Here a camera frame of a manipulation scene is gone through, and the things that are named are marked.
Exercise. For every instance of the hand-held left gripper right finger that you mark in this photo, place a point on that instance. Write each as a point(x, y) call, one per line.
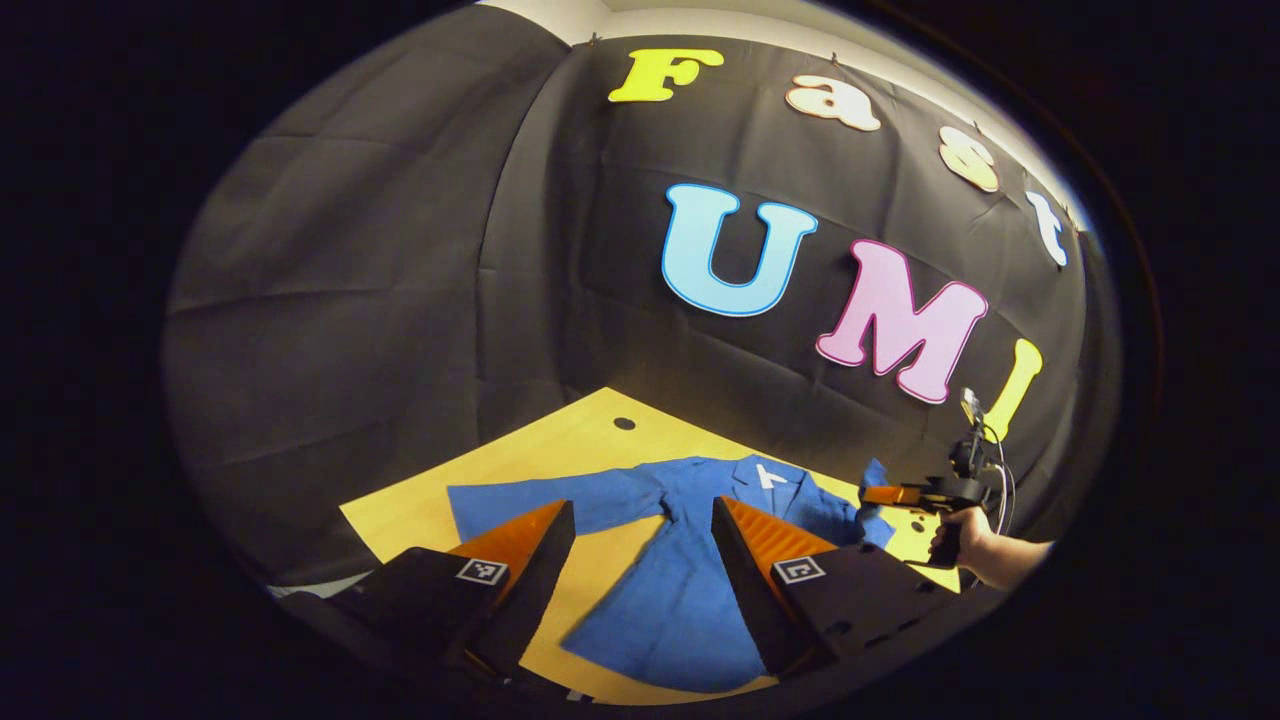
point(750, 590)

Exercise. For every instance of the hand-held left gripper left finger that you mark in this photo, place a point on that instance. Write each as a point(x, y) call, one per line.
point(530, 600)

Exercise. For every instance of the blue button jacket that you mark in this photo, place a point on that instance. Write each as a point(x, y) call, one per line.
point(680, 600)

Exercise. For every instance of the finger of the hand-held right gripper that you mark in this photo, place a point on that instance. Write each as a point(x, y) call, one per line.
point(890, 495)

